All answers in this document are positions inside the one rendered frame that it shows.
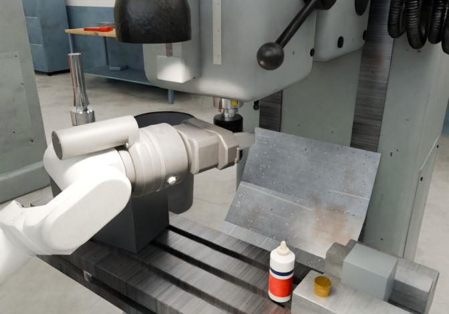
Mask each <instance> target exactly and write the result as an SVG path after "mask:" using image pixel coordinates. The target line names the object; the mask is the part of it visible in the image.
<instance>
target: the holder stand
mask: <svg viewBox="0 0 449 314"><path fill-rule="evenodd" d="M49 179H50V183H51V190H52V194H53V198H55V197H56V196H58V195H59V194H60V193H62V192H63V191H62V190H61V189H60V187H59V186H58V185H57V184H56V183H55V181H54V180H53V178H52V177H51V176H50V175H49ZM168 225H169V212H168V191H167V187H166V188H163V189H161V190H159V191H155V192H151V193H149V194H145V195H144V196H140V197H133V196H131V195H130V199H129V201H128V203H127V205H126V206H125V207H124V209H123V210H122V211H121V212H120V213H119V214H117V215H116V216H115V217H114V218H113V219H112V220H111V221H110V222H109V223H107V224H106V225H105V226H104V227H103V228H101V229H100V230H99V231H98V232H97V233H96V234H95V235H94V236H93V237H91V239H95V240H97V241H101V242H103V243H107V244H109V245H112V246H115V247H118V248H121V249H124V250H127V251H130V252H133V253H138V252H139V251H141V250H142V249H143V248H144V247H145V246H146V245H147V244H148V243H149V242H150V241H152V240H153V239H154V238H155V237H156V236H157V235H159V234H160V233H161V232H162V231H163V230H164V229H165V228H166V227H167V226H168Z"/></svg>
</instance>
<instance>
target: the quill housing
mask: <svg viewBox="0 0 449 314"><path fill-rule="evenodd" d="M304 5H305V3H304V1H303V0H199V28H200V77H198V78H196V79H193V80H188V81H185V82H183V83H178V82H170V81H166V80H159V79H158V71H157V60H156V56H157V55H159V54H158V43H153V44H143V54H144V70H145V74H146V77H147V78H148V80H149V81H150V82H151V83H152V84H153V85H155V86H158V87H160V88H165V89H169V90H176V91H181V92H188V93H192V94H200V95H204V96H211V97H215V98H222V99H226V100H234V101H238V102H254V101H257V100H259V99H261V98H264V97H266V96H269V95H271V94H274V93H276V92H278V91H281V90H283V89H285V88H288V87H290V86H293V85H295V84H298V83H299V82H302V81H303V80H304V79H305V78H307V77H308V75H309V74H310V73H311V68H312V63H313V55H314V53H315V50H314V48H313V47H314V39H315V22H316V14H317V10H312V12H311V13H310V15H309V16H308V18H306V20H305V21H304V22H303V24H302V25H301V27H300V28H299V29H298V30H297V32H296V33H295V34H294V36H293V37H292V38H291V39H290V41H289V42H288V43H287V45H286V46H285V47H284V48H283V51H284V54H285V57H284V61H283V63H282V64H281V66H280V67H278V68H277V69H275V70H265V69H263V68H262V67H261V66H260V65H259V64H258V62H257V52H258V49H259V48H260V46H262V45H263V44H264V43H267V42H275V41H276V40H277V39H278V37H279V36H280V35H281V34H282V32H283V31H284V30H285V29H286V27H287V26H288V25H289V24H290V22H291V21H292V20H293V19H294V18H295V16H296V15H297V14H298V12H300V10H301V9H302V8H303V6H304Z"/></svg>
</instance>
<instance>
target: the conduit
mask: <svg viewBox="0 0 449 314"><path fill-rule="evenodd" d="M404 1H405V0H391V1H390V9H389V13H388V35H389V36H390V37H392V38H399V37H401V36H402V35H403V34H404V33H405V32H406V34H407V38H408V43H409V45H410V46H411V47H412V48H413V49H420V48H422V47H423V46H424V44H425V43H426V40H427V38H428V41H429V42H430V43H431V44H437V43H440V42H441V44H442V50H443V52H444V53H446V54H448V55H449V0H422V2H421V7H420V0H406V1H405V2H404ZM404 3H405V7H404ZM403 8H404V9H403Z"/></svg>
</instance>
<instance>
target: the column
mask: <svg viewBox="0 0 449 314"><path fill-rule="evenodd" d="M390 1H391V0H371V1H370V6H369V16H368V22H367V32H368V34H367V39H366V40H365V43H364V45H363V46H362V47H361V48H360V49H358V50H355V51H353V52H350V53H347V54H345V55H342V56H339V57H336V58H334V59H330V60H329V61H313V63H312V68H311V73H310V74H309V75H308V77H307V78H305V79H304V80H303V81H302V82H299V83H298V84H295V85H293V86H290V87H288V88H285V89H283V90H281V91H278V92H276V93H274V94H271V95H269V96H266V97H264V98H261V99H260V100H259V107H260V108H259V109H258V110H254V109H253V105H254V102H244V105H243V107H241V108H238V109H239V111H238V112H237V114H240V115H241V116H242V117H243V131H244V132H246V131H251V130H252V131H255V127H257V128H262V129H266V130H272V131H276V132H282V133H286V134H291V135H295V136H300V137H304V138H310V139H314V140H320V141H323V142H329V143H333V144H339V145H342V146H348V147H352V148H357V149H361V150H367V151H370V152H377V153H380V154H382V155H381V158H380V163H379V166H378V170H377V173H376V178H375V181H374V184H373V189H372V192H371V196H370V200H369V204H368V208H367V212H366V215H365V220H364V222H363V226H362V228H361V232H360V234H359V238H358V240H357V241H358V242H361V243H363V244H366V245H369V246H371V247H375V248H377V249H380V250H383V251H385V252H388V253H391V254H393V255H397V256H399V257H402V258H405V259H407V260H410V261H414V257H415V254H416V248H417V244H418V239H419V235H420V229H421V225H422V220H423V216H424V211H425V207H426V201H427V197H428V192H429V188H430V183H431V179H432V173H433V169H434V164H435V160H436V155H437V151H438V147H439V141H440V136H441V132H442V126H443V123H444V117H445V114H446V108H447V105H448V98H449V55H448V54H446V53H444V52H443V50H442V44H441V42H440V43H437V44H431V43H430V42H429V41H428V38H427V40H426V43H425V44H424V46H423V47H422V48H420V49H413V48H412V47H411V46H410V45H409V43H408V38H407V34H406V32H405V33H404V34H403V35H402V36H401V37H399V38H392V37H390V36H389V35H388V13H389V9H390ZM250 147H251V146H248V147H246V148H244V149H243V158H242V159H241V160H240V162H239V163H237V181H236V192H237V190H238V187H239V185H240V183H241V180H242V177H243V172H244V169H245V165H246V162H247V157H248V154H249V150H250Z"/></svg>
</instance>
